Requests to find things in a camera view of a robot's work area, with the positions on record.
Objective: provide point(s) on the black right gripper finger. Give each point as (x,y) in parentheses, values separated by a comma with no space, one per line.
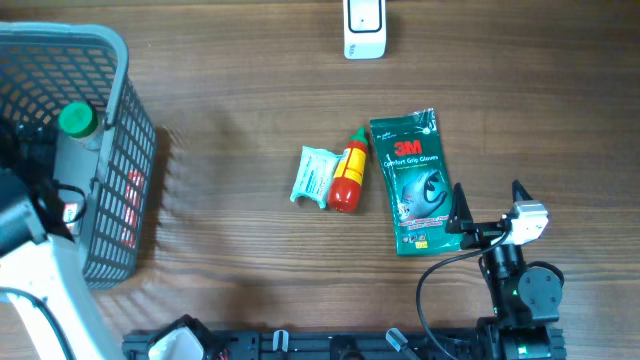
(519,193)
(460,219)

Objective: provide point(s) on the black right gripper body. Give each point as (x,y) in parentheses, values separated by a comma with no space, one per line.
(480,234)

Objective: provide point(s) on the green 3M gloves packet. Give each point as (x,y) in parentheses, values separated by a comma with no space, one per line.
(411,158)

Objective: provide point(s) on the green-lid spice jar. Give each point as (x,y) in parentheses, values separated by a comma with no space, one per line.
(80,121)

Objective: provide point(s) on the orange tissue packet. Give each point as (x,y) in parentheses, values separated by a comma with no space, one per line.
(132,202)

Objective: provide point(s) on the red chili sauce bottle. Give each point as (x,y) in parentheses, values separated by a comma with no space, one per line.
(346,186)

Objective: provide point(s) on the mint green tissue packet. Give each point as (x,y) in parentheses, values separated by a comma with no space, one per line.
(314,175)

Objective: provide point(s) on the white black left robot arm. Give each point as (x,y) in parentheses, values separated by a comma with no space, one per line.
(40,268)

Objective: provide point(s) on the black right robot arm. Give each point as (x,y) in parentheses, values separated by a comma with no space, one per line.
(525,296)

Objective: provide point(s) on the white barcode scanner box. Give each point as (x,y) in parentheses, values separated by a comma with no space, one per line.
(365,29)

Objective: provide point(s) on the grey plastic mesh basket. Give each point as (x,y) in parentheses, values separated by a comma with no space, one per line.
(46,66)

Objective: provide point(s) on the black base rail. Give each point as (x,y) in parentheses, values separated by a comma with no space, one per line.
(280,344)

